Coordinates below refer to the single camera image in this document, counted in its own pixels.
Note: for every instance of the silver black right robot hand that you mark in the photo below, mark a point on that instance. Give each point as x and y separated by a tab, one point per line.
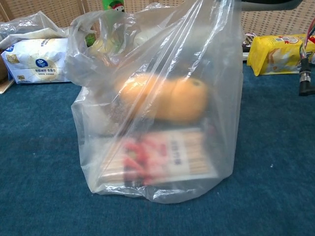
268	5

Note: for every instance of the clear plastic shopping bag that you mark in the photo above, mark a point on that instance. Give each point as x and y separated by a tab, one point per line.
172	61

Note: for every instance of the clear bag with white items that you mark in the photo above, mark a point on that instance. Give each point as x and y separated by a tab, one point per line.
32	27

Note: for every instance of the wicker folding screen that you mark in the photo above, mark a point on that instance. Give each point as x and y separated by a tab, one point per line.
270	19

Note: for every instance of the black snack pack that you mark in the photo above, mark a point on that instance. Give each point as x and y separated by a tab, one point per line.
248	40

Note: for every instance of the yellow cracker pack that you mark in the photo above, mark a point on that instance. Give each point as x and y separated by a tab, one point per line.
273	56

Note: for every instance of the yellow orange plush toy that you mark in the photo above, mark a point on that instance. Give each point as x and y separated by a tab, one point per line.
182	100

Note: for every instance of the green Pringles can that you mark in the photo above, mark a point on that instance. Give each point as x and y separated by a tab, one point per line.
112	5

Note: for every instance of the white tissue pack blue logo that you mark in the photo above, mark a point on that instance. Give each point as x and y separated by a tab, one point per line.
37	64

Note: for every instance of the blue carpet table cover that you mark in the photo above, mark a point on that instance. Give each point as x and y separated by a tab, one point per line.
37	159

